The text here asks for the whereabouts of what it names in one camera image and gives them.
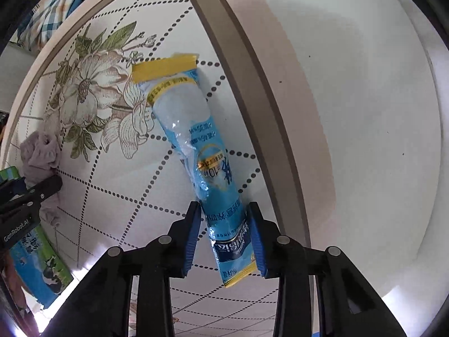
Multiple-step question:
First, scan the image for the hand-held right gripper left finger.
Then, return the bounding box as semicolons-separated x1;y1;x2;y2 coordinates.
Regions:
41;201;203;337

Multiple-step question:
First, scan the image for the long light blue packet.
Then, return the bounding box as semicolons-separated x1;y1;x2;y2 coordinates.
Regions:
131;52;262;288

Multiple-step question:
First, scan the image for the cardboard box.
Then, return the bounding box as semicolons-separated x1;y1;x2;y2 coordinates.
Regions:
0;167;75;309

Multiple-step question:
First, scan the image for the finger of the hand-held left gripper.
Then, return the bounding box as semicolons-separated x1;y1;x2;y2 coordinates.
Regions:
21;175;64;206
0;177;27;201

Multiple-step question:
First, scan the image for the purple cloth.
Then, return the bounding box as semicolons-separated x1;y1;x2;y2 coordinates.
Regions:
19;130;63;229

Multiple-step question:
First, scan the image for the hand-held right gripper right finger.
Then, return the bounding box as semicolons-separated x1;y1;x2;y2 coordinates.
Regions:
247;202;409;337

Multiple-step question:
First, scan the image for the blue cloth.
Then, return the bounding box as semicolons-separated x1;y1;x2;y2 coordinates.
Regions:
16;21;48;53

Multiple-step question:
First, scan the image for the plaid blanket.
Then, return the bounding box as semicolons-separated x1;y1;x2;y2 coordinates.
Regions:
21;0;102;48

